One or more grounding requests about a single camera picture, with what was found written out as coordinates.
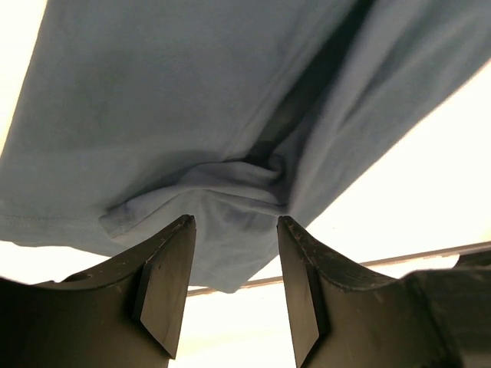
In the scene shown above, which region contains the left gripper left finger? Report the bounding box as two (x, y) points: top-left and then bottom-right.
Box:
(1, 215), (196, 368)

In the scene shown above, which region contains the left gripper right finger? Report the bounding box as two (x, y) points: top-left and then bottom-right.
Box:
(277, 216), (490, 367)

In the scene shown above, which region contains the teal blue t shirt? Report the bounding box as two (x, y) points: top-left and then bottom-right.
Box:
(1, 1), (490, 293)

